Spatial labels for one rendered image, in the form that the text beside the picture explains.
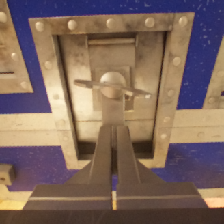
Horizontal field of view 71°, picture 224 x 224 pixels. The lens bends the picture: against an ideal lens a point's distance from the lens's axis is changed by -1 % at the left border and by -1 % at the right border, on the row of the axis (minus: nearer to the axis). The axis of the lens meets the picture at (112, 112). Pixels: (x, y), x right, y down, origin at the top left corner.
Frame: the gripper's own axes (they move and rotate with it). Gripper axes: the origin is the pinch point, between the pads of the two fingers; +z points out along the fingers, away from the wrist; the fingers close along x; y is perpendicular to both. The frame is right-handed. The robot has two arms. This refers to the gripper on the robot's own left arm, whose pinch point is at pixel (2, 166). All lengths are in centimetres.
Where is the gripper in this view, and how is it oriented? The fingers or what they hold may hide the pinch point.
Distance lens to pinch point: 27.6
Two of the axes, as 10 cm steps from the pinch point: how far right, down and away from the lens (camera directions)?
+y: 1.4, -8.5, -5.1
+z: 9.9, 1.2, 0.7
